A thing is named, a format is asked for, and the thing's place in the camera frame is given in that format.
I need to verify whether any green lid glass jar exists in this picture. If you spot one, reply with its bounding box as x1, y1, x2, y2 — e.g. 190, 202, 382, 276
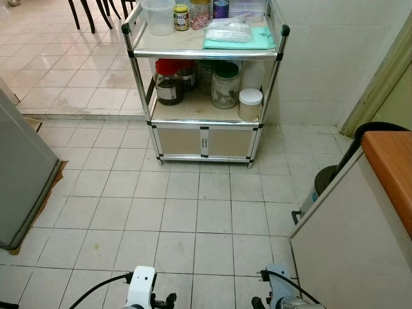
211, 62, 242, 109

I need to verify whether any black round bin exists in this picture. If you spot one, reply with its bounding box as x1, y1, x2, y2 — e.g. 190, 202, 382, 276
346, 122, 411, 178

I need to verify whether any jar with pink contents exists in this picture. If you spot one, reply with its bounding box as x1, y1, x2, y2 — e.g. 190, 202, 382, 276
190, 0, 212, 31

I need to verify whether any dark wooden chair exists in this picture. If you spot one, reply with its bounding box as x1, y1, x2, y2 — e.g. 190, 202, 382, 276
67, 0, 98, 34
98, 0, 140, 21

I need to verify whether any grey pedal trash can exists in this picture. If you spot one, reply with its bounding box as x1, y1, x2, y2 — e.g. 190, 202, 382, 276
292, 165, 341, 225

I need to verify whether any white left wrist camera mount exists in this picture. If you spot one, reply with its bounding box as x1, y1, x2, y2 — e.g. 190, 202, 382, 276
124, 266, 158, 309

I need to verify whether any purple can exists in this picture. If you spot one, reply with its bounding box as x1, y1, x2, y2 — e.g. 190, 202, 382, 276
213, 0, 231, 19

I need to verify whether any clear lidded plastic box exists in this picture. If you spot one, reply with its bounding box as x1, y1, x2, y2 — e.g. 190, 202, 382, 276
230, 0, 268, 23

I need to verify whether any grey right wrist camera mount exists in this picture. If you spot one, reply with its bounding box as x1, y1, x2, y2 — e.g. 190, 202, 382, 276
265, 263, 294, 309

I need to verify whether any red lid dark jar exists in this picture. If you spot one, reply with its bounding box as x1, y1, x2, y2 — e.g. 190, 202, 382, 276
155, 59, 185, 106

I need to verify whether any plain glass jar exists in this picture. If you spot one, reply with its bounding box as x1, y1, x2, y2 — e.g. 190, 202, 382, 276
197, 60, 216, 96

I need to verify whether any small dark glass jar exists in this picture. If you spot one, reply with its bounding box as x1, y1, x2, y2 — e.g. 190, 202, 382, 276
180, 60, 198, 91

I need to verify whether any metal storage cart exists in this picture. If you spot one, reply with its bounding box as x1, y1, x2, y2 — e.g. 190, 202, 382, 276
121, 0, 291, 169

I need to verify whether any beige door frame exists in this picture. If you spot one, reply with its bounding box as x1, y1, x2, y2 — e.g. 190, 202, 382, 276
339, 13, 412, 138

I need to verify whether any clear plastic tub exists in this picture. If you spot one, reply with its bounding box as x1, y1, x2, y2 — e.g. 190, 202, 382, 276
140, 0, 176, 37

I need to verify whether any white plastic container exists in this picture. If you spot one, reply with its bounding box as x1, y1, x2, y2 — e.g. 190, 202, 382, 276
241, 59, 267, 91

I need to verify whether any yellow label jar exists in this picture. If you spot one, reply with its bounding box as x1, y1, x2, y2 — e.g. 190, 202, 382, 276
174, 5, 191, 32

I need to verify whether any clear plastic bag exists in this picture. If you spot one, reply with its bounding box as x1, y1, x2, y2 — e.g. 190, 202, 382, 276
205, 18, 252, 44

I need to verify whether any white lid beige jar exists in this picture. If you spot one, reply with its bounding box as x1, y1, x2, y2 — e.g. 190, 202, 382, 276
238, 88, 264, 122

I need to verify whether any green mat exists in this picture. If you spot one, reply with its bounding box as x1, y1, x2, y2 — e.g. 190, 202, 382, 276
203, 26, 277, 51

